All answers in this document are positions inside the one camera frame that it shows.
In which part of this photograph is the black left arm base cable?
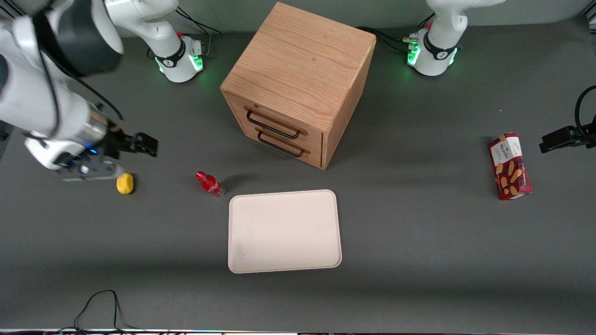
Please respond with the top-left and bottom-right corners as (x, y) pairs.
(356, 13), (435, 53)

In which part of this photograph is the yellow lemon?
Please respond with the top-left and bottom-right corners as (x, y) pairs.
(116, 173), (135, 195)

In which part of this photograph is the red coke bottle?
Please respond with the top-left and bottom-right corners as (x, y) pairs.
(195, 171), (225, 199)

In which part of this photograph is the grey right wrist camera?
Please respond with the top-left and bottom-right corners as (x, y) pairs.
(56, 160), (125, 182)

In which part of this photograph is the wooden drawer front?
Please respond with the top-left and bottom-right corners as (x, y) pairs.
(238, 125), (323, 168)
(227, 94), (324, 150)

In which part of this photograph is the black cable along right arm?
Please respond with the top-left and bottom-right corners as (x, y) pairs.
(32, 10), (125, 122)

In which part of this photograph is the aluminium frame rail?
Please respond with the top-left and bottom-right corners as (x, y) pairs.
(0, 0), (27, 17)

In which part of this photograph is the black metal drawer handle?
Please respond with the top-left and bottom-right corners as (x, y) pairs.
(257, 131), (306, 158)
(245, 109), (302, 140)

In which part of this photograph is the red shortbread biscuit box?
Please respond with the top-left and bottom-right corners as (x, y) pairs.
(488, 132), (533, 201)

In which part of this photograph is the black arm base cable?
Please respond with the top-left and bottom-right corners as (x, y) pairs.
(356, 13), (435, 53)
(176, 7), (223, 56)

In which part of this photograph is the black cable on table edge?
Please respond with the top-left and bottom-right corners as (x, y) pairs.
(56, 290), (140, 335)

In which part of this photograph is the black right arm base cable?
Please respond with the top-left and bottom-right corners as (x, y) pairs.
(176, 7), (223, 56)

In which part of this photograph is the black looped gripper cable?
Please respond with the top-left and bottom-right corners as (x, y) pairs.
(574, 85), (596, 136)

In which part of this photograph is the beige rectangular tray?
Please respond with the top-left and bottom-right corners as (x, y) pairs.
(228, 189), (343, 274)

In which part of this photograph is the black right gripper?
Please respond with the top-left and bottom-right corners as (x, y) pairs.
(99, 122), (159, 160)

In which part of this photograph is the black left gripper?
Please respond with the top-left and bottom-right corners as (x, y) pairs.
(539, 124), (596, 154)

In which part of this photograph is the wooden drawer cabinet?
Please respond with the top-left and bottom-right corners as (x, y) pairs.
(220, 1), (377, 171)

